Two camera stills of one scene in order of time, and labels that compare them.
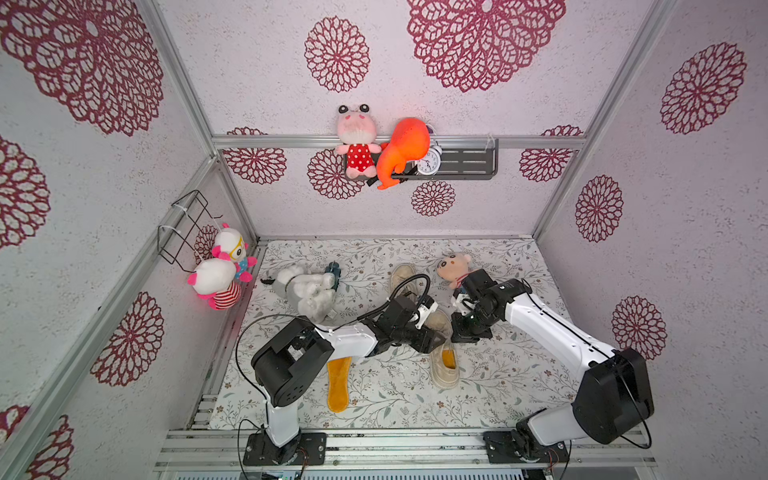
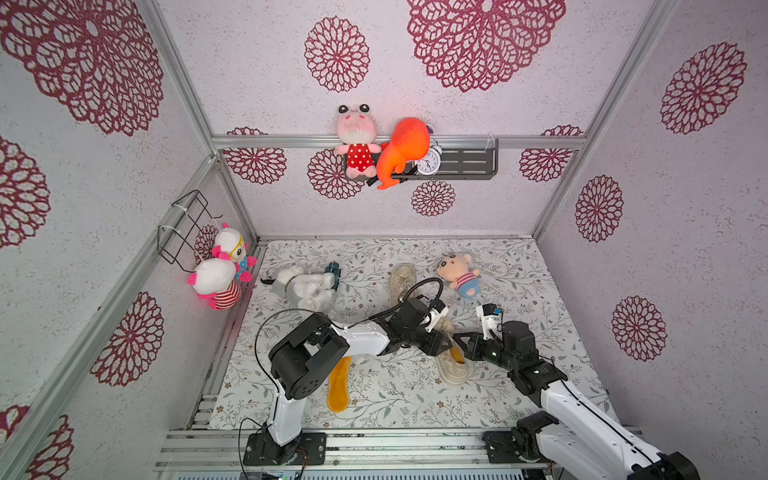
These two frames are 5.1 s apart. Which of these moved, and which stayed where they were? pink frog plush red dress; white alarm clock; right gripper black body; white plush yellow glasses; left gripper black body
Moved: right gripper black body
Stayed: white plush yellow glasses; white alarm clock; left gripper black body; pink frog plush red dress
